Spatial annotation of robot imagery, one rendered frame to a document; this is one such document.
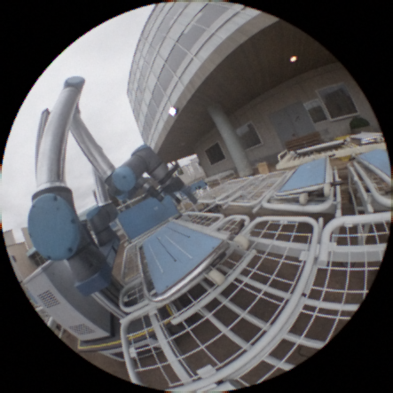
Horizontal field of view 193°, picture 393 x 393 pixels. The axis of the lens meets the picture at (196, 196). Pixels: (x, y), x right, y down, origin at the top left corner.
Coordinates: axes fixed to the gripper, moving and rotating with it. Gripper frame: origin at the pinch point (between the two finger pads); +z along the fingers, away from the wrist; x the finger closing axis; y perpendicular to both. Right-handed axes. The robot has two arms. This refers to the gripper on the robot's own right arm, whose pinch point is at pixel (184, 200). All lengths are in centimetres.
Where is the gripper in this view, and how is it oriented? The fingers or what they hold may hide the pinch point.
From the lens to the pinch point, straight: 59.9
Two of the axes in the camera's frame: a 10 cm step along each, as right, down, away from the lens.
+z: 5.7, 6.7, 4.8
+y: -4.6, 7.4, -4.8
